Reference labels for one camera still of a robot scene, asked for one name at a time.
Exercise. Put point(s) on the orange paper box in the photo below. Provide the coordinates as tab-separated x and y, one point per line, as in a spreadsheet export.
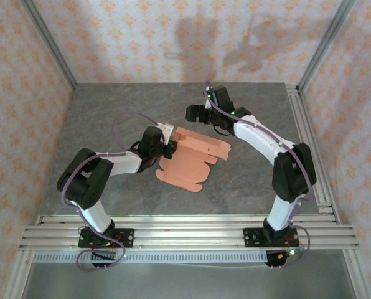
185	168

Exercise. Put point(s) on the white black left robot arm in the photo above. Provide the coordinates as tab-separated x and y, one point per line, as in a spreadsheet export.
86	180

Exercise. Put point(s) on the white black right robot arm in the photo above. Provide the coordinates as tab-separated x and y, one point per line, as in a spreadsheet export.
294	174

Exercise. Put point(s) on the wide aluminium extrusion beam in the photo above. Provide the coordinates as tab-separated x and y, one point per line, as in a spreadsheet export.
188	238

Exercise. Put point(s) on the black left base electronics board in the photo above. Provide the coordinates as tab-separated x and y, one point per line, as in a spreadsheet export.
101	256

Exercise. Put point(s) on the black base electronics board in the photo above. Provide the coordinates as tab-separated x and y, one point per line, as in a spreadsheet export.
101	256
275	258

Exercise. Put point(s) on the grey metal panel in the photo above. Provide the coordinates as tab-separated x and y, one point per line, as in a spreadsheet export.
188	283

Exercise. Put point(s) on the black right base electronics board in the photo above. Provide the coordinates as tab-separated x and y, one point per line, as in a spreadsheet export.
275	258

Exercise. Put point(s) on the narrow aluminium extrusion rail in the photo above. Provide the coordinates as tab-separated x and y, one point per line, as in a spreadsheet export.
188	219

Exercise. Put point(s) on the aluminium side rail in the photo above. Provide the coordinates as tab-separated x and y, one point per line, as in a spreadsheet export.
303	118

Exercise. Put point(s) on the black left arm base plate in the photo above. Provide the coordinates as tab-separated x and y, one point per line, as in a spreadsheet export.
128	238

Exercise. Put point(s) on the aluminium frame post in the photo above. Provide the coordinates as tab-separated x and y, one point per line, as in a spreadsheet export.
324	46
53	46

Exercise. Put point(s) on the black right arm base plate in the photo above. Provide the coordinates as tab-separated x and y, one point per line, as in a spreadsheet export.
251	236

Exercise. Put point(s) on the aluminium frame leg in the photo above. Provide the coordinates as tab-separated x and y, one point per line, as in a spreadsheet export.
20	277
359	277

